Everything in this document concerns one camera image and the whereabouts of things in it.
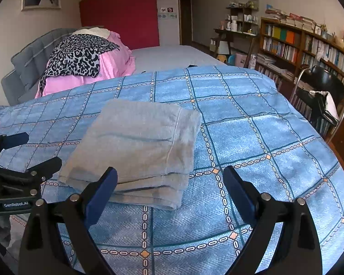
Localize red wardrobe door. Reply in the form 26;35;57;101
80;0;160;50

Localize cream cloth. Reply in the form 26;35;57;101
75;27;112;39

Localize blue checked blanket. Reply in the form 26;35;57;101
0;65;344;275

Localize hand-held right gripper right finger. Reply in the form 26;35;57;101
223;165;323;275

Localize wooden desk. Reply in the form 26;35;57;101
214;28;260;63

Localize leopard print cloth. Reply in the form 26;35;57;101
39;34;121;92

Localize grey padded headboard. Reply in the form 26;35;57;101
1;28;79;106

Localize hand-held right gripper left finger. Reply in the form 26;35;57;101
18;167;119;275

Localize small wooden desk shelf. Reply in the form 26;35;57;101
226;1;260;32

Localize pink quilt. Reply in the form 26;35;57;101
34;31;136;98

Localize black chair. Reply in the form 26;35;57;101
289;65;344;138

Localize grey pants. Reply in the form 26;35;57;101
58;99;203;211

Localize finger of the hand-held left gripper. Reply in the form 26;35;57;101
0;132;29;161
0;157;63;197

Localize stack of magazines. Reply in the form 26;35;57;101
255;53;294;81

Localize wooden bookshelf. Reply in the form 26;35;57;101
256;16;344;115

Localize white bed sheet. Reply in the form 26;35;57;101
130;44;227;76

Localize stack of books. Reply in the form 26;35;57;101
265;8;316;32

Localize white cloth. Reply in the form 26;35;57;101
309;90;339;121

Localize wall stickers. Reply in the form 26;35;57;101
158;7;177;20

